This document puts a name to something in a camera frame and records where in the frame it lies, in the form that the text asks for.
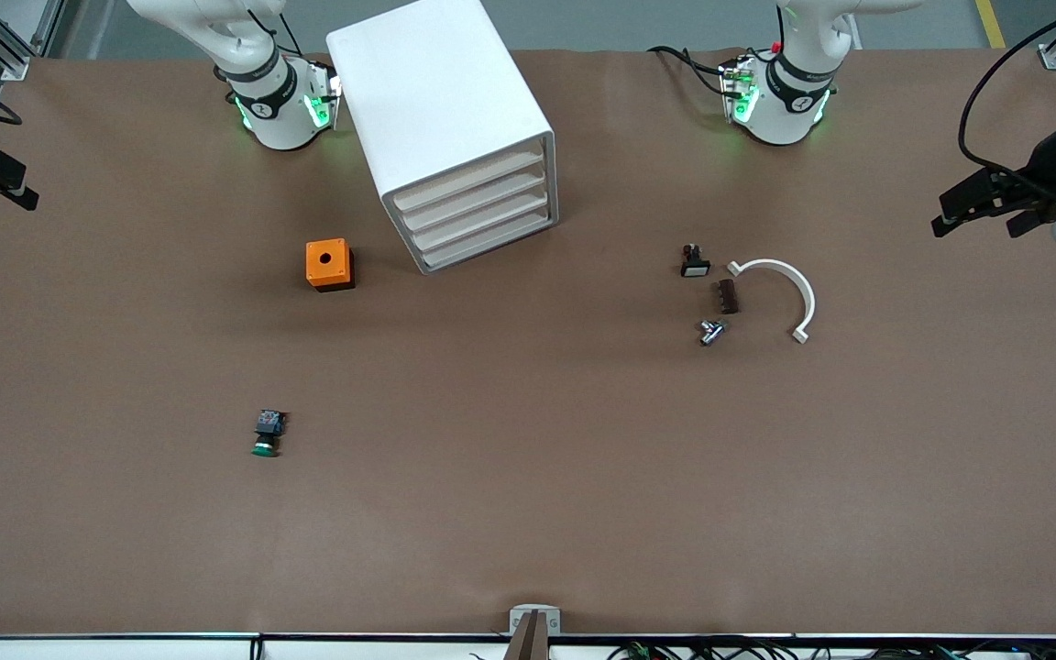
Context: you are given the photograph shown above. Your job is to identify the grey metal mounting bracket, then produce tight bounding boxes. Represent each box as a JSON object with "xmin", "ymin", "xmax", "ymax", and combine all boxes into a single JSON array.
[{"xmin": 508, "ymin": 603, "xmax": 563, "ymax": 638}]

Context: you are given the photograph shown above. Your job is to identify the white curved plastic arc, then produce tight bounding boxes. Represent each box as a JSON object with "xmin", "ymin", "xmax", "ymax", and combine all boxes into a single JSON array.
[{"xmin": 727, "ymin": 258, "xmax": 817, "ymax": 345}]

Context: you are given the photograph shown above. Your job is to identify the green mushroom push button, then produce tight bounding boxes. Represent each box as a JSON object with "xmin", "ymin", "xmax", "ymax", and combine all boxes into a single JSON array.
[{"xmin": 250, "ymin": 409, "xmax": 289, "ymax": 458}]

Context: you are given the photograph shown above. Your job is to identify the black arm base cables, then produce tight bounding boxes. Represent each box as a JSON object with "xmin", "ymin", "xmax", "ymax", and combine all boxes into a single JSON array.
[{"xmin": 647, "ymin": 44, "xmax": 735, "ymax": 97}]

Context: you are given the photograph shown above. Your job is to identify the orange button enclosure box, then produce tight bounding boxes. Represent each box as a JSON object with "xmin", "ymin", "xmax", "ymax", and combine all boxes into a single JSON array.
[{"xmin": 305, "ymin": 238, "xmax": 357, "ymax": 292}]

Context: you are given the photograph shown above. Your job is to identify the brown table cover mat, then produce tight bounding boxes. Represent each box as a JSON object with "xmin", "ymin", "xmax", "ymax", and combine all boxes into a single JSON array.
[{"xmin": 0, "ymin": 46, "xmax": 1056, "ymax": 638}]

